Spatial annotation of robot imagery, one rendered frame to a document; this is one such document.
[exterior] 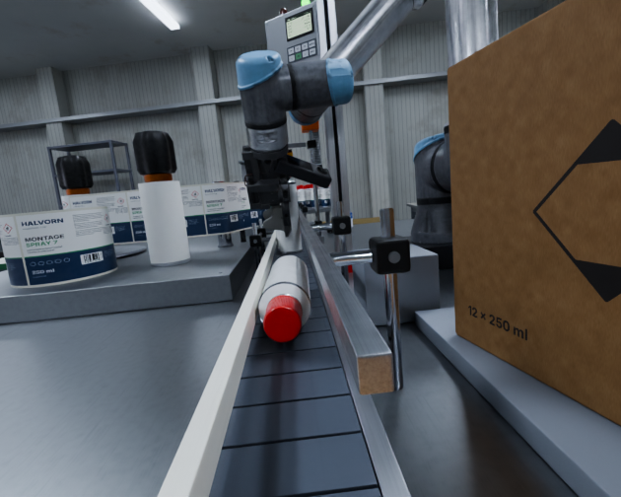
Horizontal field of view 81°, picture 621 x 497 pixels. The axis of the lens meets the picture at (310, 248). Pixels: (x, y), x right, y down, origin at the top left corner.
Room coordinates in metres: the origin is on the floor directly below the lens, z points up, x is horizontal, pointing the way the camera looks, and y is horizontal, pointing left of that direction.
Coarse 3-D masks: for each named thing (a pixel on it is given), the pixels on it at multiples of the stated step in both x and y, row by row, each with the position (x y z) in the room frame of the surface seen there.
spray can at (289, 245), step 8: (296, 192) 0.83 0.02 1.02; (296, 200) 0.83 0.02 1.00; (296, 208) 0.83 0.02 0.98; (296, 216) 0.82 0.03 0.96; (296, 224) 0.82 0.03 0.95; (280, 232) 0.82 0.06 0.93; (296, 232) 0.82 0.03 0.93; (280, 240) 0.83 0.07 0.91; (288, 240) 0.82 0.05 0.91; (296, 240) 0.82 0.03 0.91; (280, 248) 0.83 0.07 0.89; (288, 248) 0.82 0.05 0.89; (296, 248) 0.82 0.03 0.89
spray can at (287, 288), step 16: (288, 256) 0.48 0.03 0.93; (272, 272) 0.41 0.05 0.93; (288, 272) 0.38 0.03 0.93; (304, 272) 0.42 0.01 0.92; (272, 288) 0.34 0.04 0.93; (288, 288) 0.33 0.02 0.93; (304, 288) 0.35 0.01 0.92; (272, 304) 0.31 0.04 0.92; (288, 304) 0.30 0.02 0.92; (304, 304) 0.33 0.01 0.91; (272, 320) 0.29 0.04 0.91; (288, 320) 0.29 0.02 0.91; (304, 320) 0.33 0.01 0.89; (272, 336) 0.29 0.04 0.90; (288, 336) 0.29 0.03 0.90
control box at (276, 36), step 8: (304, 8) 0.98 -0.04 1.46; (312, 8) 0.96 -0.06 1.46; (280, 16) 1.02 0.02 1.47; (288, 16) 1.00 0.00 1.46; (272, 24) 1.03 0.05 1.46; (280, 24) 1.02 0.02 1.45; (336, 24) 1.04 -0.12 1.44; (272, 32) 1.03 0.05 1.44; (280, 32) 1.02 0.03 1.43; (272, 40) 1.03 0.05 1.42; (280, 40) 1.02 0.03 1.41; (296, 40) 0.99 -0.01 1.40; (304, 40) 0.98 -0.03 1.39; (272, 48) 1.04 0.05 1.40; (280, 48) 1.02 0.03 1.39; (312, 56) 0.97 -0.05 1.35
